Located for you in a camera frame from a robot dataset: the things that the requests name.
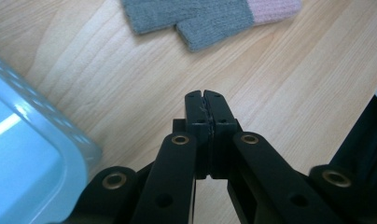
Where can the light blue plastic basket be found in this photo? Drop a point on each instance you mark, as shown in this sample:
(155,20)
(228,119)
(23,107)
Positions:
(31,155)

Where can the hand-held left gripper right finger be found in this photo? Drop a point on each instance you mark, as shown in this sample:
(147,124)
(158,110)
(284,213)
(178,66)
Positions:
(222,124)

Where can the pink sponge block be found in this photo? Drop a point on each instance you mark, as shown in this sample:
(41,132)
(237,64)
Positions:
(208,18)

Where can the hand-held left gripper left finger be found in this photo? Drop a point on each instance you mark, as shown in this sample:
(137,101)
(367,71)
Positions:
(196,124)

